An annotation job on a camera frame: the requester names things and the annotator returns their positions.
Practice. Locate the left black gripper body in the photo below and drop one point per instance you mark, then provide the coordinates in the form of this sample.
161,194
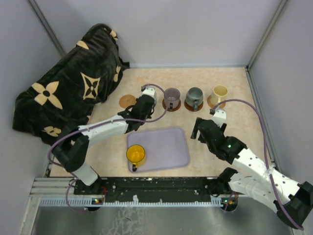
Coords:
147,115

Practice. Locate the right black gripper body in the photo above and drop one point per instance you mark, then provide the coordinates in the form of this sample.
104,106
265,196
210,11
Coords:
196,129

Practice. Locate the light woven rattan coaster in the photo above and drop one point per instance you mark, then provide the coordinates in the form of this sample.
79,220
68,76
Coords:
127,100
211,105

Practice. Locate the purple glass mug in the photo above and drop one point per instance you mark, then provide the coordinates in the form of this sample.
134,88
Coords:
171,97

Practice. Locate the dark brown wooden coaster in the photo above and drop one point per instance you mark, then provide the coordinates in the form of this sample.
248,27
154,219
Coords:
190,108
168,109

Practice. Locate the yellow mug black handle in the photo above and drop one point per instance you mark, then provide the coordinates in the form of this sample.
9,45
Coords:
136,156

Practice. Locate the lavender plastic tray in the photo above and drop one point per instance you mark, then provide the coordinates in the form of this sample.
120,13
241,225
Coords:
165,149

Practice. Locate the grey green mug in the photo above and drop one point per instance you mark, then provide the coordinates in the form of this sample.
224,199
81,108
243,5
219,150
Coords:
194,97

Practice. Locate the cream yellow mug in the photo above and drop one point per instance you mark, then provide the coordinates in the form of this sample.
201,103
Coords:
219,94

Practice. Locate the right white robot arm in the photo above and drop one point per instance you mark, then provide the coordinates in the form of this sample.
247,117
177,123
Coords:
290,200

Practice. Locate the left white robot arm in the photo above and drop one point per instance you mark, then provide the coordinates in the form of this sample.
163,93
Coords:
71,147

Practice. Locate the black floral plush blanket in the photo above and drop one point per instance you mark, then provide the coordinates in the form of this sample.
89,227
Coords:
69,91

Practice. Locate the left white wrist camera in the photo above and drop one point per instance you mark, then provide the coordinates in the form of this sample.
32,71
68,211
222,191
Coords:
149,91

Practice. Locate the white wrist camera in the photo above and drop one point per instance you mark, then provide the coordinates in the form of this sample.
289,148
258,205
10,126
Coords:
218,116
149,91

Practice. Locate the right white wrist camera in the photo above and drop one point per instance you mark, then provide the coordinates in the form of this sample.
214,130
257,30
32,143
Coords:
218,116

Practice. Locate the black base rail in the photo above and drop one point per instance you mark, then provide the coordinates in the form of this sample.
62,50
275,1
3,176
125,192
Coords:
155,189

